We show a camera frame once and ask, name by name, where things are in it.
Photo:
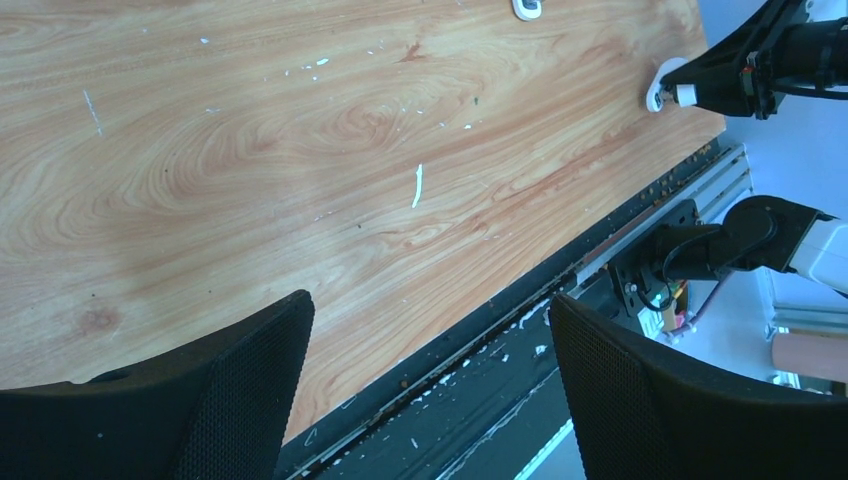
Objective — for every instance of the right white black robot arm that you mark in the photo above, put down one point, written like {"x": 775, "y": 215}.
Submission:
{"x": 760, "y": 231}

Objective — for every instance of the white debris strip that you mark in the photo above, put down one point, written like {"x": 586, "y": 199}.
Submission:
{"x": 418, "y": 187}

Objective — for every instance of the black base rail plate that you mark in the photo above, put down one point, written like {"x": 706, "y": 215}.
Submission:
{"x": 446, "y": 411}

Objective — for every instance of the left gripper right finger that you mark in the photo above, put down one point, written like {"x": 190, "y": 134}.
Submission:
{"x": 642, "y": 410}

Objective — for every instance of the white stapler body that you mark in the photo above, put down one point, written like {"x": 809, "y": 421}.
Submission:
{"x": 527, "y": 10}

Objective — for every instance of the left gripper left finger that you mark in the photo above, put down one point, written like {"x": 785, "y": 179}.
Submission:
{"x": 214, "y": 408}

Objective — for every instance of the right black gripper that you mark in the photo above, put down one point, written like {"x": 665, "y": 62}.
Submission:
{"x": 773, "y": 54}

